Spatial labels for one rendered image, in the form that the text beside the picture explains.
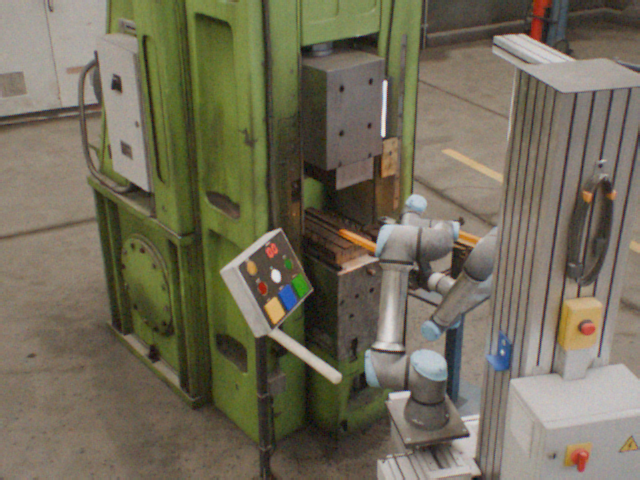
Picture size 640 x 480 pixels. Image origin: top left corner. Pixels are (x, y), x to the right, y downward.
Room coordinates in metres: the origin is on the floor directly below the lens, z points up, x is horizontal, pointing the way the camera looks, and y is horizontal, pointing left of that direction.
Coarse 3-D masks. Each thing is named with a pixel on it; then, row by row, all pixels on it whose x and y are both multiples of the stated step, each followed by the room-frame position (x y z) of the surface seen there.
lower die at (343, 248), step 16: (304, 208) 3.45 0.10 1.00; (304, 224) 3.30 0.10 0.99; (320, 224) 3.28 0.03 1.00; (336, 224) 3.29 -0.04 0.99; (304, 240) 3.21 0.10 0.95; (320, 240) 3.16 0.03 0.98; (336, 240) 3.14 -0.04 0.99; (352, 240) 3.12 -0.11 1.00; (368, 240) 3.16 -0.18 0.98; (336, 256) 3.05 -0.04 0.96; (352, 256) 3.10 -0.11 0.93
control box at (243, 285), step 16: (272, 240) 2.75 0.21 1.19; (240, 256) 2.65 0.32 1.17; (256, 256) 2.64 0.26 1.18; (272, 256) 2.70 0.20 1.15; (288, 256) 2.77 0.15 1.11; (224, 272) 2.55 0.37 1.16; (240, 272) 2.53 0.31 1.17; (256, 272) 2.58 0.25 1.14; (288, 272) 2.72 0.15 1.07; (240, 288) 2.52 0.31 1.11; (256, 288) 2.54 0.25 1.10; (272, 288) 2.60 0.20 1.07; (240, 304) 2.52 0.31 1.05; (256, 304) 2.49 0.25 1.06; (256, 320) 2.49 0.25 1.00; (256, 336) 2.49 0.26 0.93
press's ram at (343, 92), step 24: (336, 48) 3.36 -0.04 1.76; (312, 72) 3.08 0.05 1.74; (336, 72) 3.04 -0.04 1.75; (360, 72) 3.12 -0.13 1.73; (312, 96) 3.08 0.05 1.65; (336, 96) 3.04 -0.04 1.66; (360, 96) 3.12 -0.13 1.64; (312, 120) 3.08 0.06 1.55; (336, 120) 3.04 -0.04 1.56; (360, 120) 3.12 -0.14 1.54; (312, 144) 3.08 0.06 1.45; (336, 144) 3.04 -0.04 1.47; (360, 144) 3.12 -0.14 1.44
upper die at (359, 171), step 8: (368, 160) 3.15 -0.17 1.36; (304, 168) 3.20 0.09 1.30; (312, 168) 3.16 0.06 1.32; (320, 168) 3.12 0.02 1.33; (336, 168) 3.04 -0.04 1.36; (344, 168) 3.07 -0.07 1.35; (352, 168) 3.10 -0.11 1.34; (360, 168) 3.12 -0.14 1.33; (368, 168) 3.15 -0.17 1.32; (312, 176) 3.16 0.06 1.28; (320, 176) 3.12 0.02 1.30; (328, 176) 3.08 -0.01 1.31; (336, 176) 3.04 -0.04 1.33; (344, 176) 3.07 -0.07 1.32; (352, 176) 3.10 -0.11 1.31; (360, 176) 3.13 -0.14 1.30; (368, 176) 3.15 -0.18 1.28; (328, 184) 3.08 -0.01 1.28; (336, 184) 3.04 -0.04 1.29; (344, 184) 3.07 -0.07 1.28
